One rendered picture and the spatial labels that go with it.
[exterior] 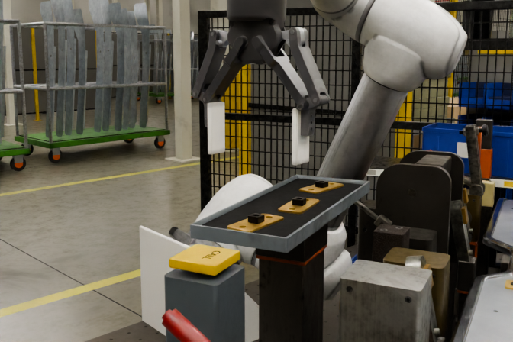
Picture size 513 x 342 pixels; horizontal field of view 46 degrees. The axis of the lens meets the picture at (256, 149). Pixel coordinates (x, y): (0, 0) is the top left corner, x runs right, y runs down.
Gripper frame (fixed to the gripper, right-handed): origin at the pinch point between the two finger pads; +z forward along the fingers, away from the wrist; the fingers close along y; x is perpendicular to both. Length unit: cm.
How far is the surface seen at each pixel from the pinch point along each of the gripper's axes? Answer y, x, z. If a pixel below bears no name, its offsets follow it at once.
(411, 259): 16.4, 13.6, 15.5
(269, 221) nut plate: 1.1, 1.3, 9.8
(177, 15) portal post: -495, 510, -60
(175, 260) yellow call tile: 1.0, -16.6, 10.2
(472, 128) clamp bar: 4, 82, 5
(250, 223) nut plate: -0.3, -1.1, 9.8
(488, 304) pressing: 22.7, 30.0, 26.1
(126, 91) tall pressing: -630, 542, 42
